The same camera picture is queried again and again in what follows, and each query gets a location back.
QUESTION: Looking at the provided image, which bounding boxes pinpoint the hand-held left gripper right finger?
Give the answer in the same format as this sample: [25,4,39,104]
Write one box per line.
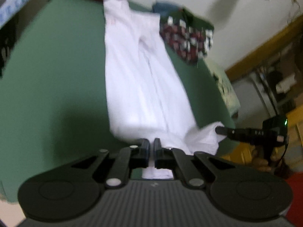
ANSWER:
[154,138,240,190]

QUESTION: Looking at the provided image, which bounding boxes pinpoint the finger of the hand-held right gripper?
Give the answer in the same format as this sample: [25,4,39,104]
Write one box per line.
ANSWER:
[215,126,252,144]

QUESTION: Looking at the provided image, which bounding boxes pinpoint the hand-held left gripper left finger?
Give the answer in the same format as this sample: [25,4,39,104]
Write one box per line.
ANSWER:
[60,138,151,190]

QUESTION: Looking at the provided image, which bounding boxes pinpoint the white shirt red mark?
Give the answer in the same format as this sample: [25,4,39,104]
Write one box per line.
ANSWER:
[103,0,225,180]

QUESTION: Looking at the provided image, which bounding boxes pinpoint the person's right hand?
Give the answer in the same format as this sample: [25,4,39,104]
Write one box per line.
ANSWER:
[251,146,284,173]

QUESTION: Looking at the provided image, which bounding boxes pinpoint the pale cartoon print bed sheet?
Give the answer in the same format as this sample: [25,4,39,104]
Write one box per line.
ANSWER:
[205,59,241,119]

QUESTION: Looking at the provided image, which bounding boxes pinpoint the red cloth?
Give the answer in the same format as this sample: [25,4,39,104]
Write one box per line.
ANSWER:
[283,172,303,227]

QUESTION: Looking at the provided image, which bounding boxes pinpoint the red plaid garment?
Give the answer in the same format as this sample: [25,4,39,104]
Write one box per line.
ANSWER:
[160,16,214,66]

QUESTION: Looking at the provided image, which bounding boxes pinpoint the green mat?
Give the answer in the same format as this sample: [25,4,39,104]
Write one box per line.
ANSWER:
[0,0,236,204]

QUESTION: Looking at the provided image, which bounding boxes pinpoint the blue garment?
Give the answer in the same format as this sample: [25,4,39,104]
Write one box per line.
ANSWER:
[152,2,181,14]

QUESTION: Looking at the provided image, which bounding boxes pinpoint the dark cloth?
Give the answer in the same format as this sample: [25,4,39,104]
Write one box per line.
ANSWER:
[0,14,19,77]

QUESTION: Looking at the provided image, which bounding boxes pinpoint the blue white patterned cloth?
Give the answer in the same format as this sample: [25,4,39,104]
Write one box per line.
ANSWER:
[0,0,46,27]

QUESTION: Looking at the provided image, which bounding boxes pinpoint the wooden door frame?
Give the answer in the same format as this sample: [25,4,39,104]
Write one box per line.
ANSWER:
[225,16,303,76]

